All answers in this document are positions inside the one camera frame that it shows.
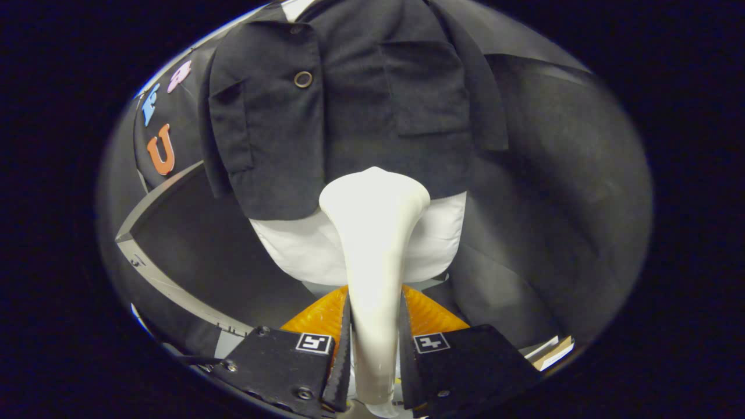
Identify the black jacket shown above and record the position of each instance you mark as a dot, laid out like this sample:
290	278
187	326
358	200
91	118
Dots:
361	116

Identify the black backdrop cloth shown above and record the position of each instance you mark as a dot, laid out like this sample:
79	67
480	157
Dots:
553	203

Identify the grey cabinet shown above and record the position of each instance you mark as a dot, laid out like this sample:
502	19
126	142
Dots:
204	250

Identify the white mannequin torso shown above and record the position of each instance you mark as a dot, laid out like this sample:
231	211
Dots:
302	250

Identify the flat cardboard piece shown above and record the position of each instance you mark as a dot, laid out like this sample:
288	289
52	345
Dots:
553	352

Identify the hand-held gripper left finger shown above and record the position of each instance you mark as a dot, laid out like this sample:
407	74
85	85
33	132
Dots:
343	372

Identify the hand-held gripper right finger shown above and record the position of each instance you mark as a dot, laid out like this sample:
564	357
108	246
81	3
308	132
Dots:
407	372

